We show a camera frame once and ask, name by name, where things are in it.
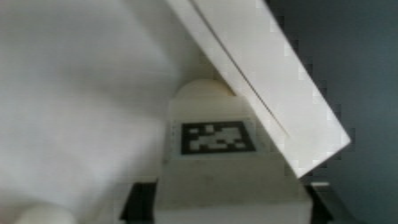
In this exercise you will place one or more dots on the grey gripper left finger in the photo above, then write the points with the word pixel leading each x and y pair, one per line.
pixel 113 204

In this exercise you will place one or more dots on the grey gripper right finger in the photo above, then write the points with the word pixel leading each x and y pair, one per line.
pixel 330 209

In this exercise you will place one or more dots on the white square tabletop part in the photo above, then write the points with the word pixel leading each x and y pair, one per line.
pixel 99 57

